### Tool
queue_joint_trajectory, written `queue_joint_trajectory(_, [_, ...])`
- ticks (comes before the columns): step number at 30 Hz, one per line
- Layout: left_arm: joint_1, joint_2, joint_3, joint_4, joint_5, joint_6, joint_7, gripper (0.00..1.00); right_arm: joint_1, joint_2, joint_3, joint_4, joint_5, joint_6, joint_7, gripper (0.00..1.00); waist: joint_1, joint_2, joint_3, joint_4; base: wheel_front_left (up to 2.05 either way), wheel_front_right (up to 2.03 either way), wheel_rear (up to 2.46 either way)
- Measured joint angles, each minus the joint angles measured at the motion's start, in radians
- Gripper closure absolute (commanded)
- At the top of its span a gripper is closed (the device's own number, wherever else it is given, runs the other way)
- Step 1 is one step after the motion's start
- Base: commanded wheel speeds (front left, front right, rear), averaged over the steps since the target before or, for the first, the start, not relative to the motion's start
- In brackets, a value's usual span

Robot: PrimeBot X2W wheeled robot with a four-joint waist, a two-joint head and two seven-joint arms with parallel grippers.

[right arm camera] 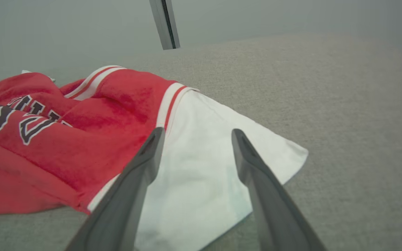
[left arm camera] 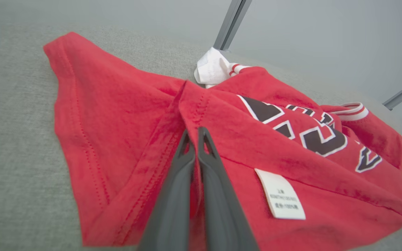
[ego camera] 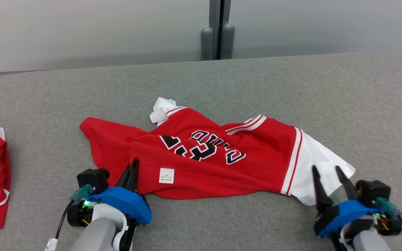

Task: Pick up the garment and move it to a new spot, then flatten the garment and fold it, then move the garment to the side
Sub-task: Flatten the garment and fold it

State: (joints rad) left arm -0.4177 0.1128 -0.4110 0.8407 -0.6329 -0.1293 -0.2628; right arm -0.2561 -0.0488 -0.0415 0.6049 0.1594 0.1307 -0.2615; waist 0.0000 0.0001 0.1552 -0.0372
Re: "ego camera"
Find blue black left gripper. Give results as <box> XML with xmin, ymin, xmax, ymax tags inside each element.
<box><xmin>67</xmin><ymin>158</ymin><xmax>152</xmax><ymax>228</ymax></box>

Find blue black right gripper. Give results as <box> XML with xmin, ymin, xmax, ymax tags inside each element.
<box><xmin>312</xmin><ymin>165</ymin><xmax>402</xmax><ymax>238</ymax></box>

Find red white basketball jersey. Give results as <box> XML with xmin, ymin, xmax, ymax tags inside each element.
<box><xmin>80</xmin><ymin>97</ymin><xmax>356</xmax><ymax>207</ymax></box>

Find grey fabric table cover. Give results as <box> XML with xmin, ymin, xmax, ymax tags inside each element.
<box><xmin>0</xmin><ymin>52</ymin><xmax>402</xmax><ymax>251</ymax></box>

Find black left cable, green plug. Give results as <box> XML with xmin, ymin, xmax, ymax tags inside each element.
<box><xmin>55</xmin><ymin>184</ymin><xmax>95</xmax><ymax>241</ymax></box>

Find black cable, green plug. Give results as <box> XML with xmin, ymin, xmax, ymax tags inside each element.
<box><xmin>55</xmin><ymin>184</ymin><xmax>95</xmax><ymax>241</ymax></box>
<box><xmin>375</xmin><ymin>197</ymin><xmax>402</xmax><ymax>251</ymax></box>

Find black right cable, green plug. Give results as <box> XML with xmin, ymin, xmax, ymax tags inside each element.
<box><xmin>375</xmin><ymin>197</ymin><xmax>402</xmax><ymax>251</ymax></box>

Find grey cylindrical door post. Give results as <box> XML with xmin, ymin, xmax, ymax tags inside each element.
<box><xmin>222</xmin><ymin>23</ymin><xmax>236</xmax><ymax>60</ymax></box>
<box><xmin>201</xmin><ymin>27</ymin><xmax>214</xmax><ymax>61</ymax></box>

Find grey vertical door frame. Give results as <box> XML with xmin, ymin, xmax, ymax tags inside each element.
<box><xmin>209</xmin><ymin>0</ymin><xmax>232</xmax><ymax>60</ymax></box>

